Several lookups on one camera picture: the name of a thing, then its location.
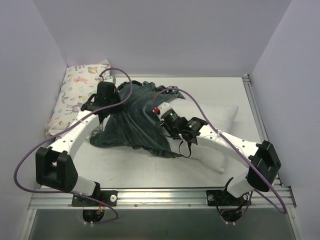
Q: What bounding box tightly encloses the zebra pillowcase with grey lining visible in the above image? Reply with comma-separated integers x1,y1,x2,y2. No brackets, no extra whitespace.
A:
89,81,181,158

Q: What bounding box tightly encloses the white pillow insert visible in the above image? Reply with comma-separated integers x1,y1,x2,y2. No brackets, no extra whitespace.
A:
166,98,240,175

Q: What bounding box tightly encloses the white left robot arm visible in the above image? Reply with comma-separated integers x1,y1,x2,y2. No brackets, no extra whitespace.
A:
35,81,123,206

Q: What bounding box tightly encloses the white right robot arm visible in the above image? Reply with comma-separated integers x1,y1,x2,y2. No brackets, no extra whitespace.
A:
158,108,282,205

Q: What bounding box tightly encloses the floral animal print pillow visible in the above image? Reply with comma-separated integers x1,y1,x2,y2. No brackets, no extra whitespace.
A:
45,59,111,138

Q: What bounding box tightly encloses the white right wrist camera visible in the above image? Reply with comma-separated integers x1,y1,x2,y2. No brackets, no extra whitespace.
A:
153,102,172,118

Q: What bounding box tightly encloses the thin black cable loop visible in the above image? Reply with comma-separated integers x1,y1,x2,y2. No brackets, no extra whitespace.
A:
178,139,193,159

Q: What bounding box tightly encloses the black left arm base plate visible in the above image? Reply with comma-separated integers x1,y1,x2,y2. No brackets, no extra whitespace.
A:
71,190,118,207

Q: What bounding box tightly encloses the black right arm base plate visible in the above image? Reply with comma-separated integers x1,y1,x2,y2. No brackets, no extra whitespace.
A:
206,189,249,207

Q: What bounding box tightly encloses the aluminium front rail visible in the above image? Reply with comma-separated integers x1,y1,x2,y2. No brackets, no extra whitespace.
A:
28,186,296,210

